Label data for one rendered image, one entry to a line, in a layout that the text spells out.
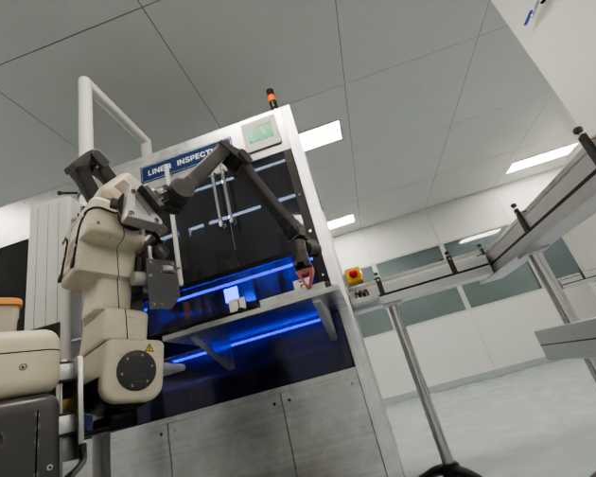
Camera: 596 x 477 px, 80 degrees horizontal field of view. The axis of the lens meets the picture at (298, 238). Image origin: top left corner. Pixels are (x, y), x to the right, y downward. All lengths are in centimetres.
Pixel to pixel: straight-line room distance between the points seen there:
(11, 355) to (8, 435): 13
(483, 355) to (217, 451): 520
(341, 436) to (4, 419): 121
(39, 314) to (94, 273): 52
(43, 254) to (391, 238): 570
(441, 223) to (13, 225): 599
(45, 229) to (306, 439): 139
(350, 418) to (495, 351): 501
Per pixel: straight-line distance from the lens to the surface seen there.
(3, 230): 291
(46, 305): 164
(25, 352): 87
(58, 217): 177
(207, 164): 137
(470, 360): 643
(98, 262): 118
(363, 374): 166
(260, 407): 175
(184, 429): 189
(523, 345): 666
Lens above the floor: 58
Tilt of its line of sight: 22 degrees up
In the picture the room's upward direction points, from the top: 15 degrees counter-clockwise
